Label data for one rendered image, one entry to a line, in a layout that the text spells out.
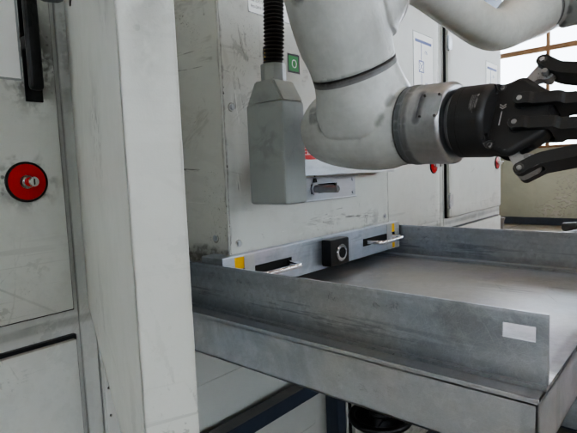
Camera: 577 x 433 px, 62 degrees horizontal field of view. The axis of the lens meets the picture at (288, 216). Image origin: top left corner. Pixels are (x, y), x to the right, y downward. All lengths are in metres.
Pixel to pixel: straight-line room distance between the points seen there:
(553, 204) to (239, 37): 8.36
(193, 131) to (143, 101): 0.53
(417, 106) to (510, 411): 0.31
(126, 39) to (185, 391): 0.19
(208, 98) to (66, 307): 0.40
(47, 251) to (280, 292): 0.38
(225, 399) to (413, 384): 0.67
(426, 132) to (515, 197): 8.58
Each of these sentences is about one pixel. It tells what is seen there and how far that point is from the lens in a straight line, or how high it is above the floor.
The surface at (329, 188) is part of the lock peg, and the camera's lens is 0.86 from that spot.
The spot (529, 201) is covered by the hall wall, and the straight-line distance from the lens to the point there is 9.05.
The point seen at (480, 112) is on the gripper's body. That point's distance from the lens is 0.52.
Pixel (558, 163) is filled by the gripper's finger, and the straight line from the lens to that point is 0.50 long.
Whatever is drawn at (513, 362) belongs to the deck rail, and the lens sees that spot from 0.51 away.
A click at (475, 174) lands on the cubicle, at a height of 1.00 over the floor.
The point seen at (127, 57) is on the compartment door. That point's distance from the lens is 0.27.
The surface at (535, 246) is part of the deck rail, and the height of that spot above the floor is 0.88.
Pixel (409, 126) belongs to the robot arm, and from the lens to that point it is 0.54.
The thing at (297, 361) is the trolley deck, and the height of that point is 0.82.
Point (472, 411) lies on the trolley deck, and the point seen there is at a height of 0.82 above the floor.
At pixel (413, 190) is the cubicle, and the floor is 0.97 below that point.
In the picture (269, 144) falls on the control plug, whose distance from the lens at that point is 0.69.
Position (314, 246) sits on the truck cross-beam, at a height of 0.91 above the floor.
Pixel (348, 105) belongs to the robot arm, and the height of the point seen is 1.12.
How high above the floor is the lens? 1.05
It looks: 5 degrees down
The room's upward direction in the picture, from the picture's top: 2 degrees counter-clockwise
